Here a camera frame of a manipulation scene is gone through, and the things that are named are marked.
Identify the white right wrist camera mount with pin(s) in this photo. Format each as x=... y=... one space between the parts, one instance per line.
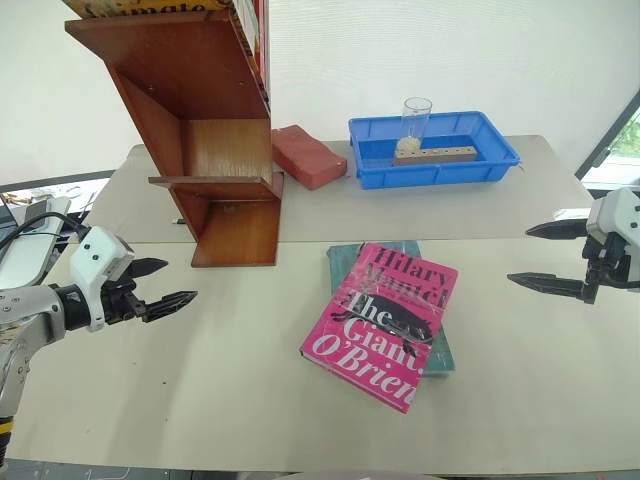
x=617 y=210

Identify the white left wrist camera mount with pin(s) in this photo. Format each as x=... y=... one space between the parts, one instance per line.
x=95 y=255

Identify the yellow book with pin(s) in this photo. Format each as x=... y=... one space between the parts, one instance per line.
x=150 y=6

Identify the blue plastic bin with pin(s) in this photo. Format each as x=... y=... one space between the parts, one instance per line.
x=430 y=175

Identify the red-brown brick block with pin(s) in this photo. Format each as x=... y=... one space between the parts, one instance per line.
x=305 y=155

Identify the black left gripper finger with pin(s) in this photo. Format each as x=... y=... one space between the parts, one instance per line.
x=150 y=268
x=172 y=302

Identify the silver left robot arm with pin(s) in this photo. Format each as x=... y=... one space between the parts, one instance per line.
x=25 y=310

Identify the clear glass cup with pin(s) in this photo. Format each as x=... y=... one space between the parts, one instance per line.
x=416 y=117

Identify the teal book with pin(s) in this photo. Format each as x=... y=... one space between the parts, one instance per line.
x=342 y=265

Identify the wooden block with holes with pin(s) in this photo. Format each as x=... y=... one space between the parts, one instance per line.
x=440 y=154

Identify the grey desk device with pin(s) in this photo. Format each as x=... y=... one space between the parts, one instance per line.
x=25 y=250

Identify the pink Hilary Mantel book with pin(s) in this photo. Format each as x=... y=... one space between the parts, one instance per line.
x=325 y=345

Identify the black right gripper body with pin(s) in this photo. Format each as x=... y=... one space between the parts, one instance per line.
x=607 y=255

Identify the brown wooden bookshelf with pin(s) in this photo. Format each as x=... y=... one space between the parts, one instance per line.
x=200 y=75

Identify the beige granules pile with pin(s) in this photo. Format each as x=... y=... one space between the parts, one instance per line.
x=409 y=144

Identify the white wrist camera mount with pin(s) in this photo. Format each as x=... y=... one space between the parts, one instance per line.
x=617 y=210
x=95 y=255

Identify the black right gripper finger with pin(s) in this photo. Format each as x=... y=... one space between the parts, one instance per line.
x=555 y=230
x=550 y=285

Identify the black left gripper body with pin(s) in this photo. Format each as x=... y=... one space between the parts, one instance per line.
x=122 y=302

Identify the dark window frame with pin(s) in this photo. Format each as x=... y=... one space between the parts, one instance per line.
x=600 y=145

